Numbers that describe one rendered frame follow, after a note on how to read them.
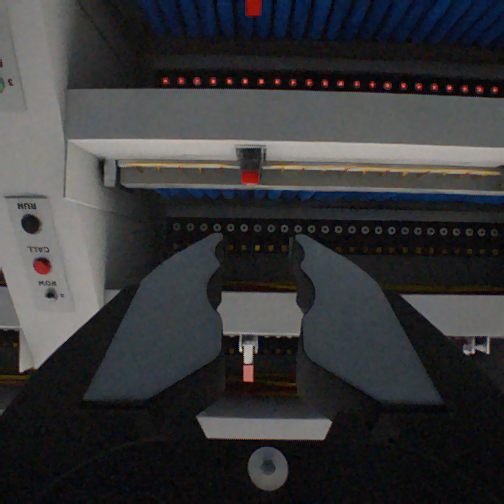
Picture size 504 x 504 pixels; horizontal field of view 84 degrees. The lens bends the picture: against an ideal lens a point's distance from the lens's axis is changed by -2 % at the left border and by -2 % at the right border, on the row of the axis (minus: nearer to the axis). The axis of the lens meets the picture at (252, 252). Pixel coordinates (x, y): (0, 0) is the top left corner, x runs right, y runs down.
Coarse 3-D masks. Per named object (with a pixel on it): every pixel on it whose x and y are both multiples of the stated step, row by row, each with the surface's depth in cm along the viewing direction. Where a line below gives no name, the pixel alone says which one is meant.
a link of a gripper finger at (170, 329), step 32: (192, 256) 10; (224, 256) 12; (160, 288) 9; (192, 288) 9; (128, 320) 7; (160, 320) 7; (192, 320) 7; (128, 352) 6; (160, 352) 6; (192, 352) 6; (96, 384) 6; (128, 384) 6; (160, 384) 6; (192, 384) 6; (224, 384) 7; (160, 416) 6
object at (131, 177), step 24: (120, 168) 30; (144, 168) 30; (168, 168) 30; (192, 168) 30; (216, 168) 30; (360, 168) 28; (384, 168) 28; (408, 168) 28; (408, 192) 31; (432, 192) 31; (456, 192) 31; (480, 192) 30
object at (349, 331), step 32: (320, 256) 10; (320, 288) 9; (352, 288) 9; (320, 320) 7; (352, 320) 7; (384, 320) 7; (320, 352) 7; (352, 352) 7; (384, 352) 7; (320, 384) 6; (352, 384) 6; (384, 384) 6; (416, 384) 6
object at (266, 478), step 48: (192, 432) 5; (336, 432) 5; (96, 480) 4; (144, 480) 4; (192, 480) 4; (240, 480) 4; (288, 480) 4; (336, 480) 4; (384, 480) 4; (432, 480) 4
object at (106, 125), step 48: (96, 96) 24; (144, 96) 24; (192, 96) 24; (240, 96) 24; (288, 96) 24; (336, 96) 24; (384, 96) 24; (432, 96) 24; (96, 144) 25; (144, 144) 25; (192, 144) 25; (240, 144) 25; (288, 144) 25; (336, 144) 24; (384, 144) 24; (432, 144) 24; (480, 144) 24; (96, 192) 29; (144, 192) 42
